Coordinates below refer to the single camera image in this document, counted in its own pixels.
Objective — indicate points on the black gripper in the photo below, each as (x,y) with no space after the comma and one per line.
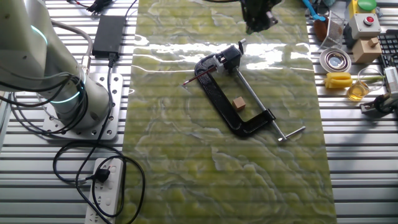
(259,11)

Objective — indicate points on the black crank pencil sharpener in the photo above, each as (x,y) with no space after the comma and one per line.
(230,59)

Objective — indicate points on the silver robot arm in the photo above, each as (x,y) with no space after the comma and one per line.
(31,56)

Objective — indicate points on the red pencil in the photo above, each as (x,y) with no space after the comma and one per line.
(199,76)

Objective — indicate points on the small wooden cube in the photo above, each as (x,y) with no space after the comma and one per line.
(238,103)

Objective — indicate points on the metal mesh basket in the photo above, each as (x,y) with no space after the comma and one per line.
(334,31)

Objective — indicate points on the black metal C-clamp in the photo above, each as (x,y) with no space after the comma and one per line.
(217,99)

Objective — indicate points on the yellow sponge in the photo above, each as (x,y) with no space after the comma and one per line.
(338,80)

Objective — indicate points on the grey emergency stop button box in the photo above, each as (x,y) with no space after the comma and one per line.
(363,26)

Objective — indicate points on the yellow box with green button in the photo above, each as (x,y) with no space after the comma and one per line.
(365,5)

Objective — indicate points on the light wooden block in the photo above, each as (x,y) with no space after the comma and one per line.
(367,49)

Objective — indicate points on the glass beaker with yellow liquid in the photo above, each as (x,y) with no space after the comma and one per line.
(357,91)

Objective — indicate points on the clear round glass dish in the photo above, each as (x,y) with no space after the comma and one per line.
(374,74)

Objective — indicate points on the black keyboard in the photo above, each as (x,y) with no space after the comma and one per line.
(388,46)

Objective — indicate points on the black power adapter brick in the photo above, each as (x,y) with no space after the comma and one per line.
(109,35)

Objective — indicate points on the green marble pattern mat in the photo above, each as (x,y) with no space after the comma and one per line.
(217,174)

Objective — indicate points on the white power strip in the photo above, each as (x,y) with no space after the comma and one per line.
(104,193)

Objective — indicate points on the small camera on clamp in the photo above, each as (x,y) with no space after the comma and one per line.
(381,104)

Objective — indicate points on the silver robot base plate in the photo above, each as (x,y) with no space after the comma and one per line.
(102,124)

